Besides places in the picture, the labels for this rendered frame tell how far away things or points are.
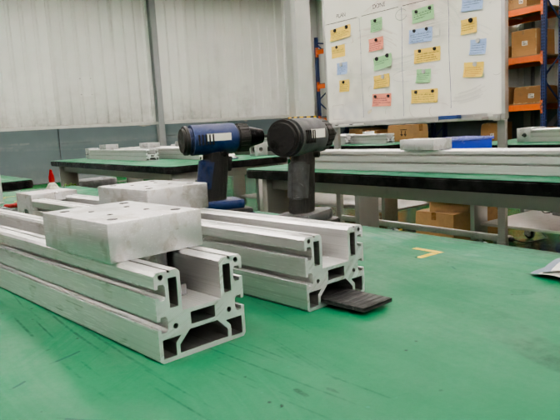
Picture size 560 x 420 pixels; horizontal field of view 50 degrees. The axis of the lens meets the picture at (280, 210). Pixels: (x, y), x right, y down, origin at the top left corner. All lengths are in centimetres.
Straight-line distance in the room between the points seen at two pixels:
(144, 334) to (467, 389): 29
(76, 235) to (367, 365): 33
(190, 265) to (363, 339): 19
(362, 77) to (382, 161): 192
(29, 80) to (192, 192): 1182
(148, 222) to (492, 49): 320
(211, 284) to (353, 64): 385
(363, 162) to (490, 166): 60
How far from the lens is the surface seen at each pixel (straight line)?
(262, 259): 72
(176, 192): 93
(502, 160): 214
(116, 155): 514
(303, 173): 95
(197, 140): 116
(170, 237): 63
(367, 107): 429
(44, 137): 1269
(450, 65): 384
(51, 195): 136
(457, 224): 478
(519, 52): 1155
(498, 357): 56
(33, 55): 1279
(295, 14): 929
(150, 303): 56
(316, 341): 59
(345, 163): 260
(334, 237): 73
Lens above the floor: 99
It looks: 8 degrees down
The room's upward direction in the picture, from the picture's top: 3 degrees counter-clockwise
